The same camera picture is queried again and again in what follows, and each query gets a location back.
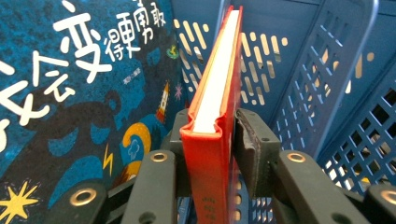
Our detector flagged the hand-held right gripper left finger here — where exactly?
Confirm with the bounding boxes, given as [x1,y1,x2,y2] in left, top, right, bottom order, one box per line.
[160,108,191,198]

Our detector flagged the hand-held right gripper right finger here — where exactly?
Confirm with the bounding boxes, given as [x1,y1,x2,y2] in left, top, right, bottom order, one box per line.
[233,107,282,200]

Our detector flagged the red hardcover book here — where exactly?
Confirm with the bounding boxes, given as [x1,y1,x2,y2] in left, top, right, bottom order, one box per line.
[179,5,245,224]

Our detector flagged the blue picture book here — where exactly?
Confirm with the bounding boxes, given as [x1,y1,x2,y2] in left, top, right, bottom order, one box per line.
[0,0,190,224]

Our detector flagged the blue plastic file rack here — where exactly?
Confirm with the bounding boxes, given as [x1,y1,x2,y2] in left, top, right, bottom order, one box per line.
[169,0,396,224]

